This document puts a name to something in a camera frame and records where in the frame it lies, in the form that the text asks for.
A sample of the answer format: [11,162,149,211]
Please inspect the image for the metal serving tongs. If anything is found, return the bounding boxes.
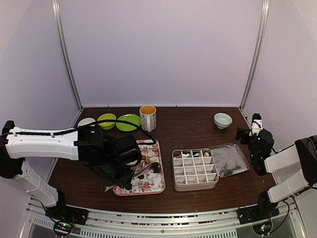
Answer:
[105,164,152,192]

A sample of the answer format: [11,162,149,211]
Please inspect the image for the floral pink tray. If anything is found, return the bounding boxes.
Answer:
[112,139,165,196]

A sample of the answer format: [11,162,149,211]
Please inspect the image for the pink rabbit tin lid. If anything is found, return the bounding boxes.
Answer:
[210,143,250,178]

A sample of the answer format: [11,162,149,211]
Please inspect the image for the pink divided tin box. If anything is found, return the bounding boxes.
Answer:
[171,148,219,192]

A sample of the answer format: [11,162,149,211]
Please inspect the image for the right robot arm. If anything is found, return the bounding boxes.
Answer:
[235,122,317,219]

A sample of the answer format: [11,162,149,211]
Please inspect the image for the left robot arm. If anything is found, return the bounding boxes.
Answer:
[0,120,142,220]

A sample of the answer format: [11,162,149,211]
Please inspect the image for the pale blue tea bowl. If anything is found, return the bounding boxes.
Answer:
[213,113,233,129]

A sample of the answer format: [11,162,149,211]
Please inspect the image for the green bowl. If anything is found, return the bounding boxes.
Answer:
[97,114,116,130]

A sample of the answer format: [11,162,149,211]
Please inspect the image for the green plate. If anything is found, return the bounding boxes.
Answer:
[116,114,141,132]

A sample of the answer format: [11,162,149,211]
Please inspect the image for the black white bowl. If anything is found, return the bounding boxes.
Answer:
[77,118,96,127]

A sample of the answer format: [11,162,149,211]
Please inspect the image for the floral white mug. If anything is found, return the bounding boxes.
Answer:
[139,105,157,132]

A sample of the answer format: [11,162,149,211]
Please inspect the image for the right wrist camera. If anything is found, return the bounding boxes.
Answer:
[249,113,263,136]

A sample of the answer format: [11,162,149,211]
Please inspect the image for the right aluminium frame post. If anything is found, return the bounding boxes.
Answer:
[239,0,269,112]

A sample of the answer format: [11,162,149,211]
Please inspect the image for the aluminium frame post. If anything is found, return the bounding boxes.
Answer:
[52,0,83,111]
[239,0,269,112]

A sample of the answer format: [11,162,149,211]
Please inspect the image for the front aluminium rail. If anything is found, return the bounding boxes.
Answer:
[18,197,307,238]

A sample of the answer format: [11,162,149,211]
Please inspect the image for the left aluminium frame post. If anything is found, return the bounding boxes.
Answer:
[52,0,83,111]

